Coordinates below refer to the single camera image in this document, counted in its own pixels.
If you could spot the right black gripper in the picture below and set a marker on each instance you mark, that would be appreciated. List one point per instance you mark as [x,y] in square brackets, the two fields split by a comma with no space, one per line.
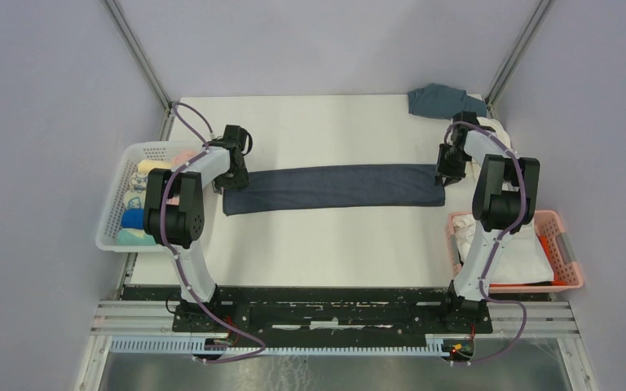
[443,171]

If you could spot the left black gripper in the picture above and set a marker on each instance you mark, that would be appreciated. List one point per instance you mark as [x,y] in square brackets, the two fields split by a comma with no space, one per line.
[241,181]

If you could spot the pink towel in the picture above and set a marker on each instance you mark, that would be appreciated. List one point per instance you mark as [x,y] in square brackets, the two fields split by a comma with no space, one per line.
[182,159]

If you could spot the dark blue towel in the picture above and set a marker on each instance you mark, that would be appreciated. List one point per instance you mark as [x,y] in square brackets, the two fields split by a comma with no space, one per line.
[338,186]

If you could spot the white plastic basket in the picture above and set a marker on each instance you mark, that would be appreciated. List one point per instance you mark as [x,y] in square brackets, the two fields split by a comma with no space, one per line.
[109,223]

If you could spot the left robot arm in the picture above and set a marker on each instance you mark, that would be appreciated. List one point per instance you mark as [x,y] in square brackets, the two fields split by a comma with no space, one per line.
[174,210]

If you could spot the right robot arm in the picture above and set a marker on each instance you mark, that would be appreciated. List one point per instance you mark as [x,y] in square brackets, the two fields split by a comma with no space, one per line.
[504,200]

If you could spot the cream white towel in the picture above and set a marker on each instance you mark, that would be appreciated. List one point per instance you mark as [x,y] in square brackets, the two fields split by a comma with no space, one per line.
[493,126]

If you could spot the teal blue towel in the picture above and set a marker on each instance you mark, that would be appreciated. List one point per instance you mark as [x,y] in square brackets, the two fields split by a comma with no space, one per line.
[437,101]

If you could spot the patterned rolled towel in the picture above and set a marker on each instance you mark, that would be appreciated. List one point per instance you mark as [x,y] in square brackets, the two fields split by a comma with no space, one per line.
[138,182]
[134,199]

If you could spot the blue rolled towel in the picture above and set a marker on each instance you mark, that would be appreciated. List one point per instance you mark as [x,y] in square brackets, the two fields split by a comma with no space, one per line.
[132,219]

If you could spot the pink plastic basket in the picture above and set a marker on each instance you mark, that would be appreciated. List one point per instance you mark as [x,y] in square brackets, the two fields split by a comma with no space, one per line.
[548,224]

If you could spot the orange item in basket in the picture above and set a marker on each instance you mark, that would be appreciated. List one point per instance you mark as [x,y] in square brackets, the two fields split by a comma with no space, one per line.
[557,281]

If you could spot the white towel in basket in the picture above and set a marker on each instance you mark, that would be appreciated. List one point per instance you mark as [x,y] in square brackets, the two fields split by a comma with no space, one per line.
[523,260]

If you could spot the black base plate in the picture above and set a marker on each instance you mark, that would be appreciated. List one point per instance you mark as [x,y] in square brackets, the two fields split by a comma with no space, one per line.
[342,317]

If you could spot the white cable duct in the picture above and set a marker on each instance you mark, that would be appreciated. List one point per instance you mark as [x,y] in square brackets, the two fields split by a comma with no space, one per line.
[201,346]

